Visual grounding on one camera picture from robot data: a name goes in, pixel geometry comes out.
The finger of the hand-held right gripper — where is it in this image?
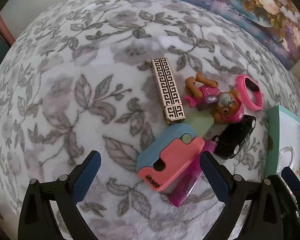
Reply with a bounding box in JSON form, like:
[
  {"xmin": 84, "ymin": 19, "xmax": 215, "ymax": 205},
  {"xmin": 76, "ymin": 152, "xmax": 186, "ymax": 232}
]
[{"xmin": 281, "ymin": 166, "xmax": 300, "ymax": 220}]

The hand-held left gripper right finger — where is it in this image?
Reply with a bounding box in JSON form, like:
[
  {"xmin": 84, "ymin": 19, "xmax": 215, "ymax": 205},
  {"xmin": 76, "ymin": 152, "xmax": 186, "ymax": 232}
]
[{"xmin": 199, "ymin": 151, "xmax": 284, "ymax": 240}]

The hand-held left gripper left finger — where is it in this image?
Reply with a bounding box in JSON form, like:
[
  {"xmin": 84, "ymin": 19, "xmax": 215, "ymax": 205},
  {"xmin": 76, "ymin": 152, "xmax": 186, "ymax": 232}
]
[{"xmin": 17, "ymin": 150, "xmax": 102, "ymax": 240}]

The pink clear plastic box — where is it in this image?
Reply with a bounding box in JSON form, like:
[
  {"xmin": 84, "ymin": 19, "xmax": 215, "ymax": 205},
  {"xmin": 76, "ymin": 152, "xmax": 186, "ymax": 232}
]
[{"xmin": 169, "ymin": 140, "xmax": 217, "ymax": 207}]

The teal and white box tray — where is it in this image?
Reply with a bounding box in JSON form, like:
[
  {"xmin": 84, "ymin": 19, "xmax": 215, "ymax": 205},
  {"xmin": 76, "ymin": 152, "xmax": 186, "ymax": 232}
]
[{"xmin": 264, "ymin": 105, "xmax": 300, "ymax": 183}]

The black toy car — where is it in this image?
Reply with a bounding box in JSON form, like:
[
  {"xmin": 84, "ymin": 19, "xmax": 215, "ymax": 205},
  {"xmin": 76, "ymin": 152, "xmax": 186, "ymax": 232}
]
[{"xmin": 212, "ymin": 114, "xmax": 257, "ymax": 160}]

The pink pup toy figure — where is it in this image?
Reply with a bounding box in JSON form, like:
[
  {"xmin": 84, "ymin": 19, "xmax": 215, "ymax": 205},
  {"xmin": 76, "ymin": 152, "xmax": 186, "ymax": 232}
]
[{"xmin": 183, "ymin": 72, "xmax": 246, "ymax": 125}]

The pink smartwatch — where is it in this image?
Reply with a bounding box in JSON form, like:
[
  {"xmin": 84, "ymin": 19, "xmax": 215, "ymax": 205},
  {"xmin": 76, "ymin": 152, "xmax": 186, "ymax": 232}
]
[{"xmin": 235, "ymin": 74, "xmax": 264, "ymax": 112}]

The pale green block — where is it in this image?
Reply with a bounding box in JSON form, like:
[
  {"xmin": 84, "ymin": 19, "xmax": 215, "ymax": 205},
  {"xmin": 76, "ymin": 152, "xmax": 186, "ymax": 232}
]
[{"xmin": 186, "ymin": 111, "xmax": 215, "ymax": 137}]

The grey floral blanket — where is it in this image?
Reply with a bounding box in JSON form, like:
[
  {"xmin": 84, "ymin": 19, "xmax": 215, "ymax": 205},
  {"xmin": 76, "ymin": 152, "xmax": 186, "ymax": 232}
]
[{"xmin": 0, "ymin": 0, "xmax": 300, "ymax": 240}]

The black and gold patterned box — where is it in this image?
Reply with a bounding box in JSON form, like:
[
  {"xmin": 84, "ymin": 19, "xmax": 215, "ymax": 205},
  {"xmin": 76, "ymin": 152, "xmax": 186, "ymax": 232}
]
[{"xmin": 151, "ymin": 58, "xmax": 187, "ymax": 124}]

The flower painting canvas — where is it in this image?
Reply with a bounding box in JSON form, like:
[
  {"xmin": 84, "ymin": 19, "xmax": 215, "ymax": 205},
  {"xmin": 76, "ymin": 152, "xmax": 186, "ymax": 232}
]
[{"xmin": 142, "ymin": 0, "xmax": 300, "ymax": 70}]

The brown wooden frame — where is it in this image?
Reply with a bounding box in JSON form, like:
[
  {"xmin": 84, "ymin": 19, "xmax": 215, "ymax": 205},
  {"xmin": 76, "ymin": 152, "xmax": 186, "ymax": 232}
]
[{"xmin": 0, "ymin": 14, "xmax": 17, "ymax": 47}]

